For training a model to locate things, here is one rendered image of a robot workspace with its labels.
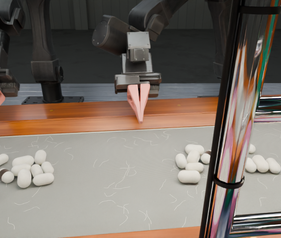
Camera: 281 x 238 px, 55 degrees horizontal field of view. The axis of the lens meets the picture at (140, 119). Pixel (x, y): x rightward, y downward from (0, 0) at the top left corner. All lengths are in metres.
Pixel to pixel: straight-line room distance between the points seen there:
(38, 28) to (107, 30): 0.34
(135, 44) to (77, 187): 0.28
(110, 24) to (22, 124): 0.29
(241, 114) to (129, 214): 0.27
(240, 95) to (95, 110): 0.51
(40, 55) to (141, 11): 0.38
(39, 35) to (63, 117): 0.32
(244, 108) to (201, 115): 0.47
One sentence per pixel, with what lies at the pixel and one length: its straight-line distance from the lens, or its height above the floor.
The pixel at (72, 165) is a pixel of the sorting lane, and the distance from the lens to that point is 0.53.
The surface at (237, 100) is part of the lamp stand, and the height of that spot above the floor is 0.97.
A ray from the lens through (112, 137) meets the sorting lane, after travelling 0.60.
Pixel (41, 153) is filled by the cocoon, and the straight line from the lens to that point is 0.54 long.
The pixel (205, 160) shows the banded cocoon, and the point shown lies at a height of 0.75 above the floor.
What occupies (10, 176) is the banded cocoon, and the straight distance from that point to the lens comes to 0.51.
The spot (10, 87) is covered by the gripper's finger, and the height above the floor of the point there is 0.86.
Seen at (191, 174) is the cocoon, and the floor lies 0.76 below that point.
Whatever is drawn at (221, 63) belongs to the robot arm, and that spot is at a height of 0.82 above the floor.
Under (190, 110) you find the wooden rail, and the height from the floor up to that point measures 0.76.
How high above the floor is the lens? 1.05
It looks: 27 degrees down
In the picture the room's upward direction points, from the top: straight up
